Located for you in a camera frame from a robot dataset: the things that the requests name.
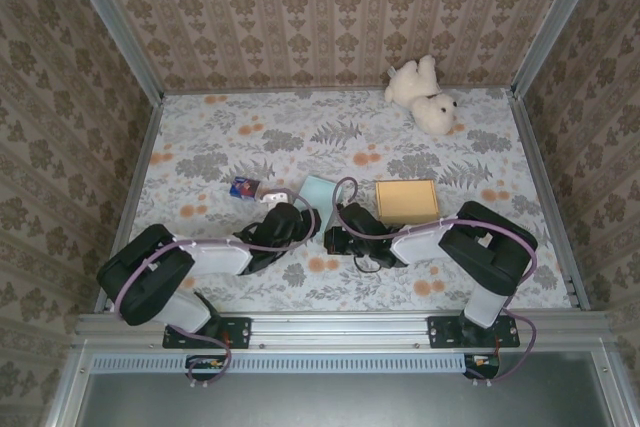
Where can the floral table cloth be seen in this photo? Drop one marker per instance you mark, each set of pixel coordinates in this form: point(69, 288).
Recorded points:
point(325, 137)

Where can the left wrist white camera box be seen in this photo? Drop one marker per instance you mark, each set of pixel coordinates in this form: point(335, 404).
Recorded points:
point(275, 196)

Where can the aluminium table side rail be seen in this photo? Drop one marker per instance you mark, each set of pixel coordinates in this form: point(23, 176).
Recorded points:
point(545, 182)
point(137, 177)

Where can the grey metal panel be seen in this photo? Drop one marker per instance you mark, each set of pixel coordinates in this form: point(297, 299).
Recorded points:
point(350, 402)

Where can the aluminium corner post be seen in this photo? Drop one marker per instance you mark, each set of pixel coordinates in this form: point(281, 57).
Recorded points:
point(115, 27)
point(555, 22)

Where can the long aluminium frame rail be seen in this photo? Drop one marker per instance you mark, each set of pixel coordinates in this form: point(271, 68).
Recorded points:
point(340, 329)

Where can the white plush bear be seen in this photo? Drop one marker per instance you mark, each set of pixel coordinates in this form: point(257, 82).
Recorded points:
point(425, 102)

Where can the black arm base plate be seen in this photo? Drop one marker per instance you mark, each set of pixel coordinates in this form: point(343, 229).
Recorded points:
point(442, 332)
point(235, 332)

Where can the light blue paper box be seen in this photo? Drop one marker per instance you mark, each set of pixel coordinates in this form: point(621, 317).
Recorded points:
point(317, 197)

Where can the orange paper box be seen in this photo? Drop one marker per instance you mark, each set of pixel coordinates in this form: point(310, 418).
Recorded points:
point(406, 201)

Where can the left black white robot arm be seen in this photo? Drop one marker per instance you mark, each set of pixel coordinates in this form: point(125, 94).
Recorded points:
point(160, 272)

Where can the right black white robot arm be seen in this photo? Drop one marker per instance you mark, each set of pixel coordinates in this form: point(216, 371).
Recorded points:
point(480, 252)

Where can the black base connector box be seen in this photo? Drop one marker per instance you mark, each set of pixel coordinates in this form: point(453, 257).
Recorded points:
point(482, 364)
point(205, 364)

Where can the small dark blue card box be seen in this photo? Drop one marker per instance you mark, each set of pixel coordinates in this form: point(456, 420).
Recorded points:
point(245, 188)

